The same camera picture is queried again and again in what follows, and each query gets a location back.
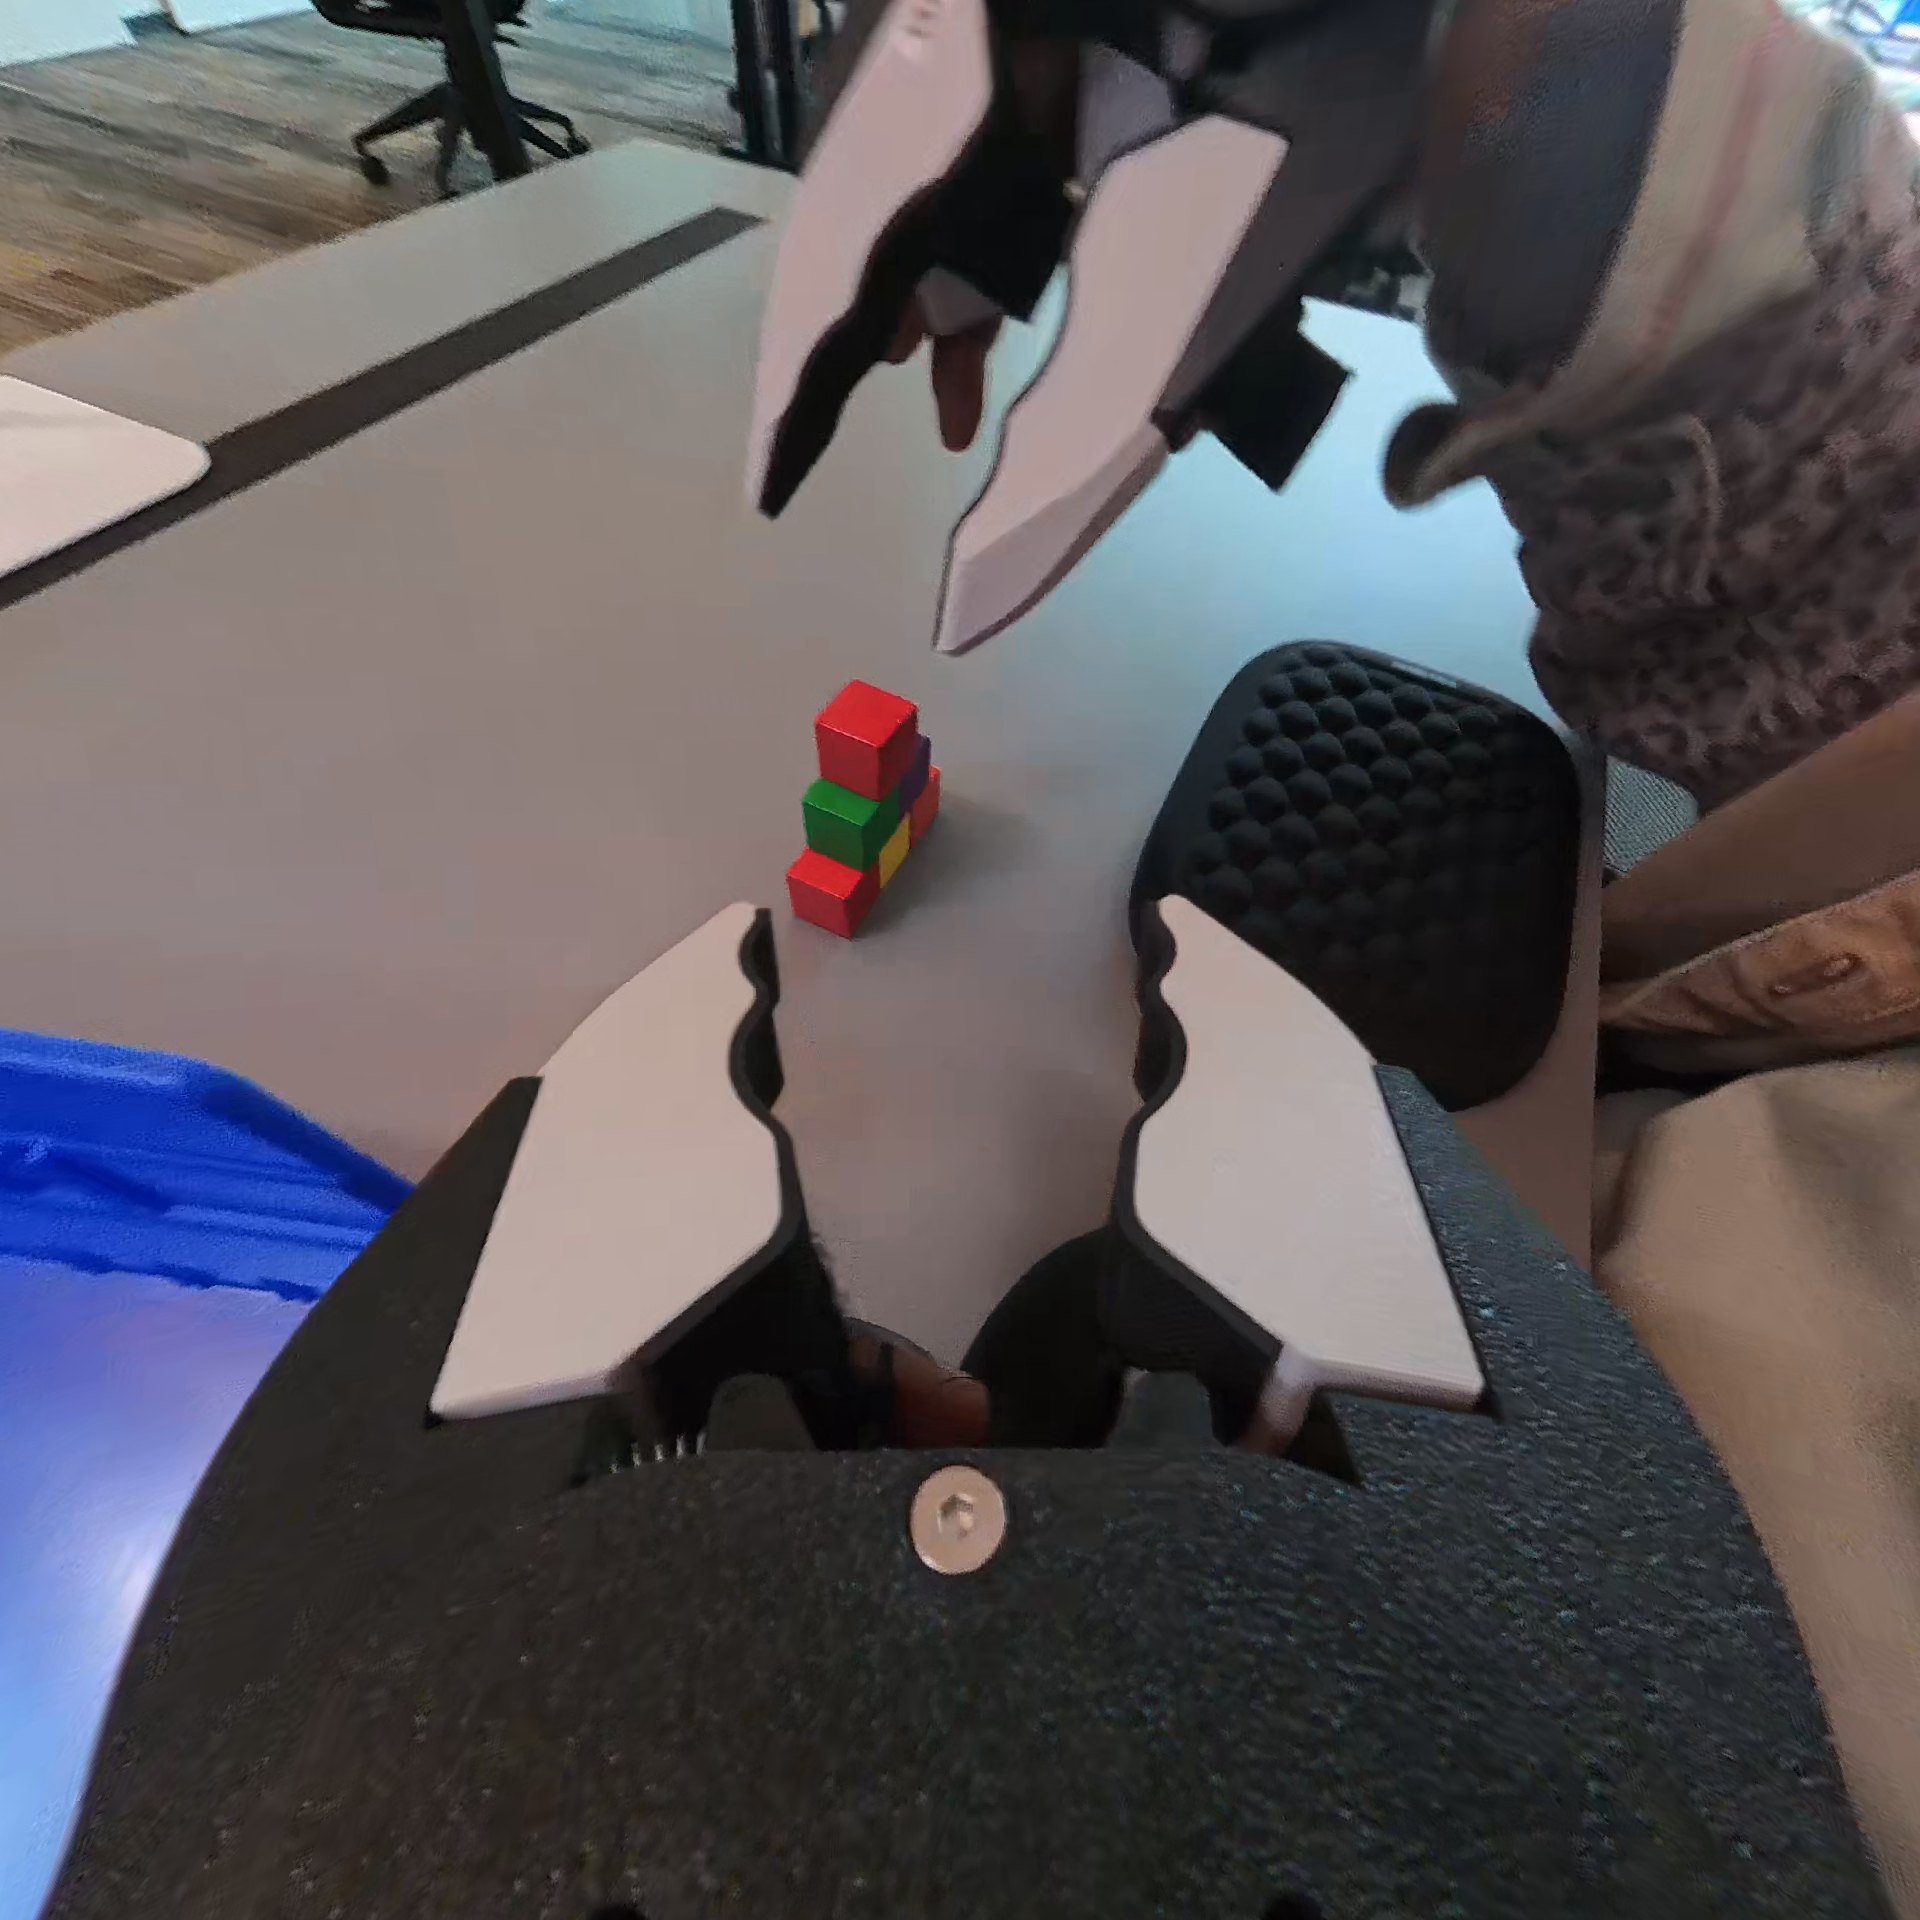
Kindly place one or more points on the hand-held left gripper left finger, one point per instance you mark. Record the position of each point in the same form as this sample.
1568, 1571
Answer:
632, 1201

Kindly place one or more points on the blue plastic bin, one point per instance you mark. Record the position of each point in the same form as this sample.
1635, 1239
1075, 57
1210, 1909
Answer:
119, 1140

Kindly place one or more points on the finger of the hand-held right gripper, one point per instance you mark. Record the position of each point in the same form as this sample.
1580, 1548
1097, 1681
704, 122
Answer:
1112, 346
868, 151

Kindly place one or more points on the beige trousers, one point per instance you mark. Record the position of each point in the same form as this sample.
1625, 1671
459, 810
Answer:
1800, 1276

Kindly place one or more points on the black bumpy armrest pad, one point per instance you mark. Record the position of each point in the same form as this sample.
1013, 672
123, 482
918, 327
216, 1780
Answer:
1379, 870

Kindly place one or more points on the person's right forearm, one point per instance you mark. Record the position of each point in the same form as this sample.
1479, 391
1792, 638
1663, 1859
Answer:
1574, 181

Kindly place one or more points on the yellow wooden cube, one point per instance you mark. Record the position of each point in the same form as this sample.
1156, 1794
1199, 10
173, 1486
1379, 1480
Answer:
894, 853

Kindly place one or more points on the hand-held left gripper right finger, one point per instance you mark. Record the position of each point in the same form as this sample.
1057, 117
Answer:
1292, 1201

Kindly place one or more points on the green wooden cube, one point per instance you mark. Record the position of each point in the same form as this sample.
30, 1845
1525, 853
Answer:
843, 821

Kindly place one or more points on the black table leg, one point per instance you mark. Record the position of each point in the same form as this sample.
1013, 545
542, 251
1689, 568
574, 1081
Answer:
771, 76

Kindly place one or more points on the black office chair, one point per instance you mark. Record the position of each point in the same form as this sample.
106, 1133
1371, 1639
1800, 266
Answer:
482, 90

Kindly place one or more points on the purple wooden cube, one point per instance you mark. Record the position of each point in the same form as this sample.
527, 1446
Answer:
914, 769

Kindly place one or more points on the grey desk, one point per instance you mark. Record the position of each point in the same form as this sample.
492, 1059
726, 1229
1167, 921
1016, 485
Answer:
451, 750

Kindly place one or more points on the white flat pad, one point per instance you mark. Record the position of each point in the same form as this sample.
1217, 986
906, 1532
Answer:
77, 466

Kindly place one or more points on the person's right hand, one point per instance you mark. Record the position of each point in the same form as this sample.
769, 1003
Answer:
961, 378

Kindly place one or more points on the red wooden cube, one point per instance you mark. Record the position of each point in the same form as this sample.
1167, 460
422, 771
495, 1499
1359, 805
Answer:
925, 809
828, 892
863, 737

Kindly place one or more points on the grey mesh chair seat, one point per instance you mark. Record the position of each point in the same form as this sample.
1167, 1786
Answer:
1647, 818

